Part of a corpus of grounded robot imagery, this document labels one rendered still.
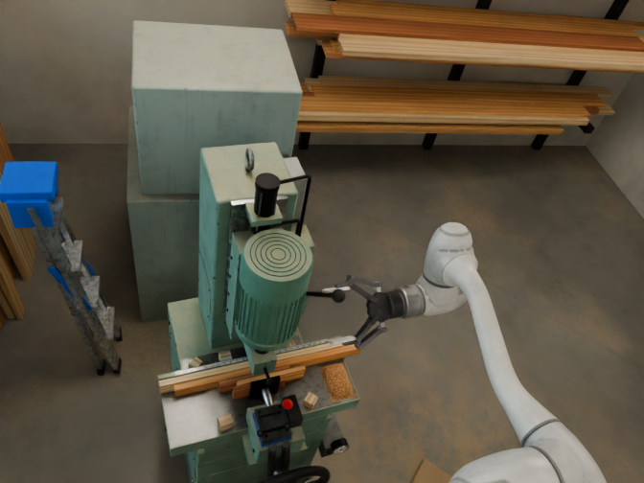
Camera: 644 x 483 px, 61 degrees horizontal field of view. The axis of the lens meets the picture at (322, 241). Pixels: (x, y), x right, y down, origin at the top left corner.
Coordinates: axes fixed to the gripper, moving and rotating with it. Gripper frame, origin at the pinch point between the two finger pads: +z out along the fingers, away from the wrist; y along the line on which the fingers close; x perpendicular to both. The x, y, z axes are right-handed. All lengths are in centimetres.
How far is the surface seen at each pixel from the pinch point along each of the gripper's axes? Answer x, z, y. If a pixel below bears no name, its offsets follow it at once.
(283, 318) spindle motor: 1.8, 13.4, 2.2
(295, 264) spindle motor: 10.1, 10.9, 16.2
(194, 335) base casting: -61, 29, -10
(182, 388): -34, 37, -20
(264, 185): 7.9, 15.6, 35.6
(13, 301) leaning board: -160, 100, 2
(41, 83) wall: -231, 80, 123
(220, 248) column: -16.9, 23.4, 20.9
